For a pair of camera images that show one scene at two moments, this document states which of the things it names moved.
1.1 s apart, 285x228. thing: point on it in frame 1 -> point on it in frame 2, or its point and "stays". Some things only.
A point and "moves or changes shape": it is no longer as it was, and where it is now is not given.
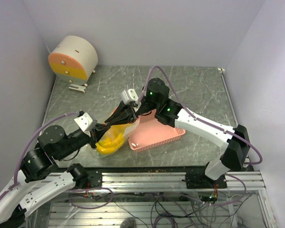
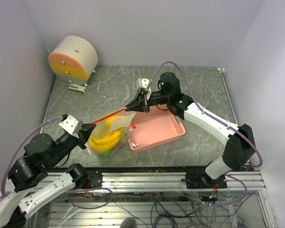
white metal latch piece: [80, 89] stays
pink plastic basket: [148, 132] stays
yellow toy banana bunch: [106, 146] moves or changes shape
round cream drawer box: [73, 59] stays
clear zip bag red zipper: [115, 137] moves or changes shape
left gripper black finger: [99, 134] -> [87, 128]
